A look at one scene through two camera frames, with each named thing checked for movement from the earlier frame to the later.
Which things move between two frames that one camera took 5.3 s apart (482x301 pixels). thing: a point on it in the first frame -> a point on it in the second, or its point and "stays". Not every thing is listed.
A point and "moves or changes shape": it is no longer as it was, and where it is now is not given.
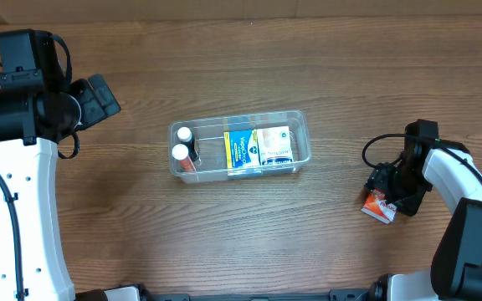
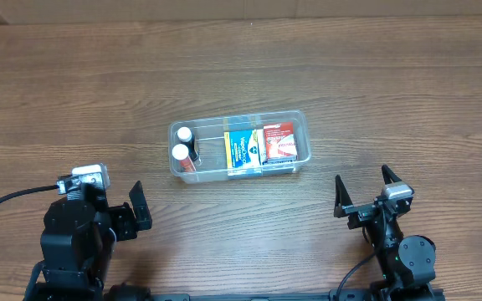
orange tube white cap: x=180 y=152 stays
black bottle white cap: x=185 y=136 stays
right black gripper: x=392 y=192 -> x=366 y=210
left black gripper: x=94 y=105 -> x=123 y=221
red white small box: x=376 y=206 moves or changes shape
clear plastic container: x=228 y=146 stays
